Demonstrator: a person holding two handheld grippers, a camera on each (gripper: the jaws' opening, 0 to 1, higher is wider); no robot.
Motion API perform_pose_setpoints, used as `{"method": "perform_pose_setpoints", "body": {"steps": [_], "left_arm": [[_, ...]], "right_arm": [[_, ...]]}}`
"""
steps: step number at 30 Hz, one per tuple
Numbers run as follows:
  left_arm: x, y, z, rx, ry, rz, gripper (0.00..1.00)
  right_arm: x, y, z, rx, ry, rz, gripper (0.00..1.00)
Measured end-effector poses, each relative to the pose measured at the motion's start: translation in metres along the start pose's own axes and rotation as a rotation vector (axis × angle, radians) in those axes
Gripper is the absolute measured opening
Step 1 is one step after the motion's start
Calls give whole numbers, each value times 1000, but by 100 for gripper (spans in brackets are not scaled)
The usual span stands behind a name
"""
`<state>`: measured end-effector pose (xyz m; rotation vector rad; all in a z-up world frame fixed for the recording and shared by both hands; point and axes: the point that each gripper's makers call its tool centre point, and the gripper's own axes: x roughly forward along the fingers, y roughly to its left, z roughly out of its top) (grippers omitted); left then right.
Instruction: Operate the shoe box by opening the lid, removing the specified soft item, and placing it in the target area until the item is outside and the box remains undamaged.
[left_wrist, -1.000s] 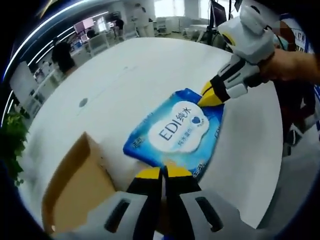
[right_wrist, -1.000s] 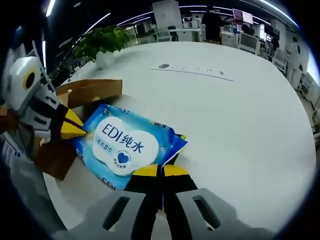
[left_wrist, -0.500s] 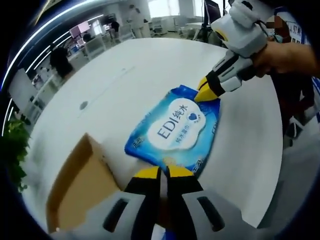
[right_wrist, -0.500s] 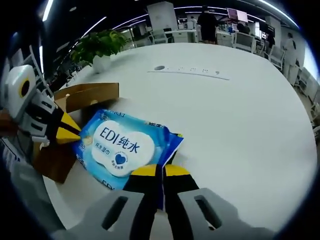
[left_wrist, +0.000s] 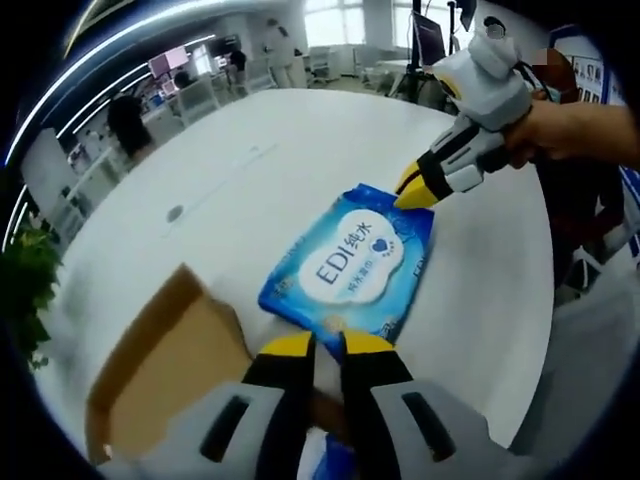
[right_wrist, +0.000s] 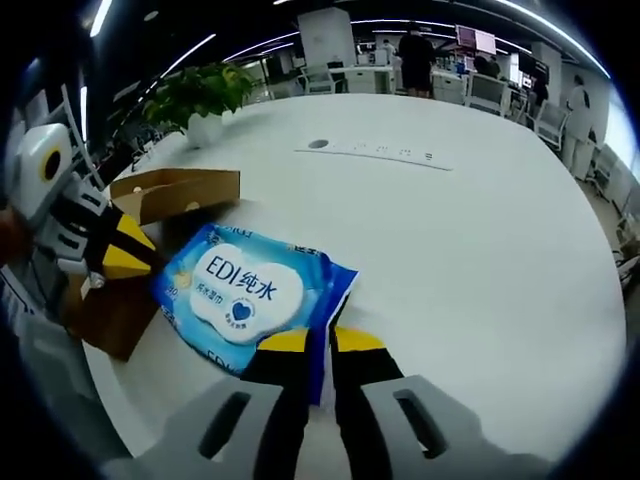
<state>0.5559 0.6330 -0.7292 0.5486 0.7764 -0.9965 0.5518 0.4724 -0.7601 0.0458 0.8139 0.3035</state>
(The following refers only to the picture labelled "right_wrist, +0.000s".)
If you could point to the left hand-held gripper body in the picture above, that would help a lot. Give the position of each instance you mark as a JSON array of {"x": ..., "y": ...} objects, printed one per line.
[{"x": 45, "y": 190}]

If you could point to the white office chair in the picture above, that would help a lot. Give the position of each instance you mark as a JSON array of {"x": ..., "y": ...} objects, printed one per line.
[
  {"x": 487, "y": 95},
  {"x": 317, "y": 80},
  {"x": 552, "y": 125}
]

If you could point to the person's left hand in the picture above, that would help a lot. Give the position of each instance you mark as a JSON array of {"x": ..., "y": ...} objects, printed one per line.
[{"x": 12, "y": 235}]

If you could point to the green plant in white pot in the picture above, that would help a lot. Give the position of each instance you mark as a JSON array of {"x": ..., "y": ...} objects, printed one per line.
[{"x": 200, "y": 95}]

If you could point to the blue wet wipes pack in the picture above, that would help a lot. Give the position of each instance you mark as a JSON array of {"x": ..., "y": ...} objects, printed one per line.
[{"x": 240, "y": 295}]

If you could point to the grey mesh office chair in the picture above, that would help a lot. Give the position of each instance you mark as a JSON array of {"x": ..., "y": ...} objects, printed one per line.
[{"x": 45, "y": 370}]

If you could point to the ceiling light strip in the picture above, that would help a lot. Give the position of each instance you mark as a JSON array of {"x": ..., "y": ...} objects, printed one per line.
[
  {"x": 100, "y": 17},
  {"x": 192, "y": 48}
]

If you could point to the brown cardboard shoe box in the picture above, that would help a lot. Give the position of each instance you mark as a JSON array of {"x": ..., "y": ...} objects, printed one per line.
[{"x": 175, "y": 192}]

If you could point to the white desk socket panel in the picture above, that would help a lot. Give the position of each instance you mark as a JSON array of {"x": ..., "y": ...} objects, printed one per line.
[{"x": 380, "y": 150}]

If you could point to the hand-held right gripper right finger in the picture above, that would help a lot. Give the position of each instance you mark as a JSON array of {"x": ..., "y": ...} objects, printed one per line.
[{"x": 370, "y": 400}]

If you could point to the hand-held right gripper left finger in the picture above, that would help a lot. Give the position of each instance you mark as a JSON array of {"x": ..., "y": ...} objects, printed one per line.
[{"x": 270, "y": 400}]

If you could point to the pink wall monitor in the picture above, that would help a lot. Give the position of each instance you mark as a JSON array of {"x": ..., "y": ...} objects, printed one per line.
[{"x": 475, "y": 39}]

